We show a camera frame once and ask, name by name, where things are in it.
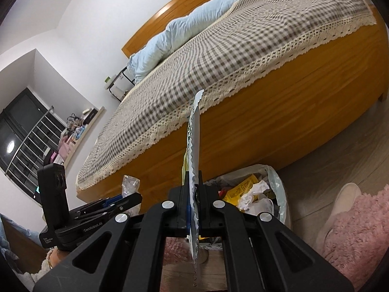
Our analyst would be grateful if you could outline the metal window railing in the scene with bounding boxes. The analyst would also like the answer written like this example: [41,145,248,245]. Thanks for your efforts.
[4,106,66,189]

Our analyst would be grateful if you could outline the white green fruit print packet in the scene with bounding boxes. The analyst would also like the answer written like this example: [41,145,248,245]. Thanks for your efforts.
[182,90,205,288]

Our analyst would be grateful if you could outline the pile of windowsill clutter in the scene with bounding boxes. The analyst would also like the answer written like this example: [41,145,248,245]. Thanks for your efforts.
[45,112,86,165]

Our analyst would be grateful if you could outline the yellow wrapper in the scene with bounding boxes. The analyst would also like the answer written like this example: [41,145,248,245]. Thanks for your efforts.
[223,174,259,205]

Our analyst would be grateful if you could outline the person's left hand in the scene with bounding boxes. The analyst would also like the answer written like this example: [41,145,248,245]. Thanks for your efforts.
[49,248,66,264]

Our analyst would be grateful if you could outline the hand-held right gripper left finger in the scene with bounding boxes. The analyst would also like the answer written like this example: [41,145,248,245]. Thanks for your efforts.
[33,185,190,292]

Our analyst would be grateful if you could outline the clear plastic bin liner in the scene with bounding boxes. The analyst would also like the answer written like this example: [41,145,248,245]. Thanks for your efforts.
[203,164,288,228]

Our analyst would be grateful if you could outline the white tissue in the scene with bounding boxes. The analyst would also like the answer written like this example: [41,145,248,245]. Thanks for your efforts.
[238,180,270,212]

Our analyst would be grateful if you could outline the black frame bedside table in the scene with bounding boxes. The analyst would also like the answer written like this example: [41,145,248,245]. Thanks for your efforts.
[105,67,137,101]

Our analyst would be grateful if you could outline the wooden bed with checkered sheet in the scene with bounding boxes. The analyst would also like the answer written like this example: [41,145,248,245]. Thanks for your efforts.
[74,0,377,189]

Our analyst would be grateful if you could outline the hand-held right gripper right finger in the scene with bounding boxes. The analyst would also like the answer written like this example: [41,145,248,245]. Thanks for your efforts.
[199,170,354,292]

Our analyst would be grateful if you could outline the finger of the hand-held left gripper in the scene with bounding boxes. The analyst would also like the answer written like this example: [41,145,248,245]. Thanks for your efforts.
[100,192,143,220]
[69,197,123,217]

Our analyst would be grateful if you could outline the light blue duvet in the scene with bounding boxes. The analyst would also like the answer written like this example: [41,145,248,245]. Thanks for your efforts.
[128,0,259,83]

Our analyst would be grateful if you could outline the clear plastic wrapper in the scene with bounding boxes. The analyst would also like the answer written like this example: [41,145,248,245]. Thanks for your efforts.
[122,175,142,197]

